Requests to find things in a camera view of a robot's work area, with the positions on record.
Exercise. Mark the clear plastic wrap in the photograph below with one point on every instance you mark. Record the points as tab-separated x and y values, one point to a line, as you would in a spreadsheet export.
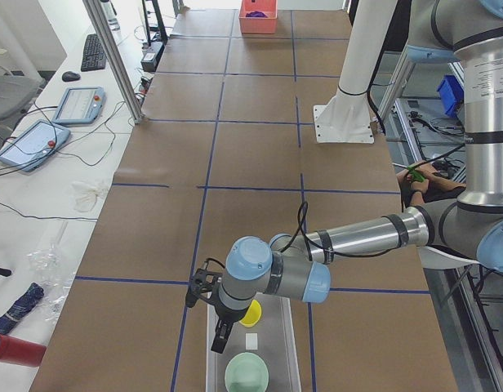
53	270

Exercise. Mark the clear plastic bin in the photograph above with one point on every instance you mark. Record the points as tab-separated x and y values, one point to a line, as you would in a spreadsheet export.
276	346

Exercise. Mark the folded blue umbrella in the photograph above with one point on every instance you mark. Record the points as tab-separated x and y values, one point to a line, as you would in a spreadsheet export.
21	308

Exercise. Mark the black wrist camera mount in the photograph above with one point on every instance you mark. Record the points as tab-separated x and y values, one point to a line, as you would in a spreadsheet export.
202	286

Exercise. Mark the aluminium frame post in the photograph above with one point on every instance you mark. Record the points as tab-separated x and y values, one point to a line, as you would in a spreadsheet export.
101	26

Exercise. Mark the black computer mouse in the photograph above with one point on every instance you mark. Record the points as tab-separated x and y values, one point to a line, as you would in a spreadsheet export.
70	76

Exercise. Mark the black keyboard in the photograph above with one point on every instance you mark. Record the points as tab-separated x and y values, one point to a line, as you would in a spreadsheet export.
93	55

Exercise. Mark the white crumpled tissue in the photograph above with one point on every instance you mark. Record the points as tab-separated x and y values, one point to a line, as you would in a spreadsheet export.
86	194

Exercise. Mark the red bottle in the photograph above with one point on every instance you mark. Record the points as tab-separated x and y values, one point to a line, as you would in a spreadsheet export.
16	351

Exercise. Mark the near teach pendant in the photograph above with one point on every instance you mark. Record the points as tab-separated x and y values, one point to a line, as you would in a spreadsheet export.
34	146

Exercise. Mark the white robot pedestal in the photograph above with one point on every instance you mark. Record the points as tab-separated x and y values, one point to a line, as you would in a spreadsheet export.
346	117

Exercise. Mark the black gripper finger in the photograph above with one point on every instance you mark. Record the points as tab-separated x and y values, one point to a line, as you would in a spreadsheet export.
217	345

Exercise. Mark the seated person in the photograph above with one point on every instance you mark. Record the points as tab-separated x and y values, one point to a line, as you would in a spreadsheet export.
433	188

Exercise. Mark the teach pendant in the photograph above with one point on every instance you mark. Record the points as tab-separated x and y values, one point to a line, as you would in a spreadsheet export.
79	106
34	146

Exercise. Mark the white paper label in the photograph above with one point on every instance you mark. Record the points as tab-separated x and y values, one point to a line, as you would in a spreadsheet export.
251	341

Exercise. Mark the purple cloth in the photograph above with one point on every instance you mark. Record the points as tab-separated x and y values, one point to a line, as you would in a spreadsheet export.
256	14

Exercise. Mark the blue storage bin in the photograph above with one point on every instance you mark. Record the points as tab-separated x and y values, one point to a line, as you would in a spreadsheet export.
451	94

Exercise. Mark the pink plastic bin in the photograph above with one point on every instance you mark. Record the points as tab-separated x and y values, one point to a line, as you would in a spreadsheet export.
258	25

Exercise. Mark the far teach pendant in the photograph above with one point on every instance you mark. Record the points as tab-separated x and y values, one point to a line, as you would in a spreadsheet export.
79	106

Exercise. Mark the mint green bowl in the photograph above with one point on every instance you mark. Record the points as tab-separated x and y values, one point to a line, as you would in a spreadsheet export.
246	372

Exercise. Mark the yellow cup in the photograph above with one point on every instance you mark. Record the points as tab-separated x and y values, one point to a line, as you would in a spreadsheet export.
253	314

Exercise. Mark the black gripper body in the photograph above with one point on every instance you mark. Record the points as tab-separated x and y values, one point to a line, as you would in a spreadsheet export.
226	315

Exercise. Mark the green handled scissors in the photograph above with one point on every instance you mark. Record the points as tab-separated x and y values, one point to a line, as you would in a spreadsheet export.
414	175

